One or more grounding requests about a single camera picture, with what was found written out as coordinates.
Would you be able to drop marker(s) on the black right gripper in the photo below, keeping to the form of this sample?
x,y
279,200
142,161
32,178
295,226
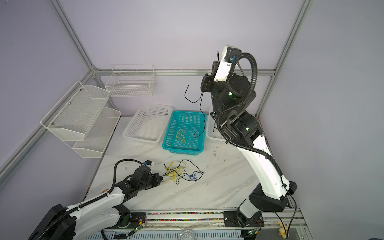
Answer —
x,y
206,80

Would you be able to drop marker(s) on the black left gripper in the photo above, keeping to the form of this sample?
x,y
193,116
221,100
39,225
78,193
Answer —
x,y
155,176

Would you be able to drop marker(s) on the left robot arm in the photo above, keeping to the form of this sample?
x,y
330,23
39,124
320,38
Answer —
x,y
106,210

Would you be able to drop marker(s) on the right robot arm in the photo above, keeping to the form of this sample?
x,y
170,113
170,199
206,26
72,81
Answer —
x,y
231,85

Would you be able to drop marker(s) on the teal plastic basket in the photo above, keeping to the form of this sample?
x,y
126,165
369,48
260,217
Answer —
x,y
185,133

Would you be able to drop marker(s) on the white plastic basket right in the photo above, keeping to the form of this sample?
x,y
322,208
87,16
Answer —
x,y
212,133

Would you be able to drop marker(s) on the white plastic basket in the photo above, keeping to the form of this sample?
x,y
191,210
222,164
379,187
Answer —
x,y
212,133
149,123

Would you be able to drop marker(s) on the white plastic basket left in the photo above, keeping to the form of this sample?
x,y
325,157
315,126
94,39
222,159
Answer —
x,y
149,123

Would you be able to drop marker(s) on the small yellow figure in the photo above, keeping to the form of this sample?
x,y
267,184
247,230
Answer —
x,y
283,230

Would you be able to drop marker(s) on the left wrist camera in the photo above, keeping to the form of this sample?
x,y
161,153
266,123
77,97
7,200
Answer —
x,y
148,164

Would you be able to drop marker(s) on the white wire wall basket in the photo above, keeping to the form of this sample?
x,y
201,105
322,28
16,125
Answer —
x,y
132,81

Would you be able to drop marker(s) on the white mesh wall shelf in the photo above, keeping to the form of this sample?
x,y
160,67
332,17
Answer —
x,y
83,121

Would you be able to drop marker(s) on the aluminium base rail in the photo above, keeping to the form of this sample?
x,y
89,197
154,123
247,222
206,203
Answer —
x,y
211,225

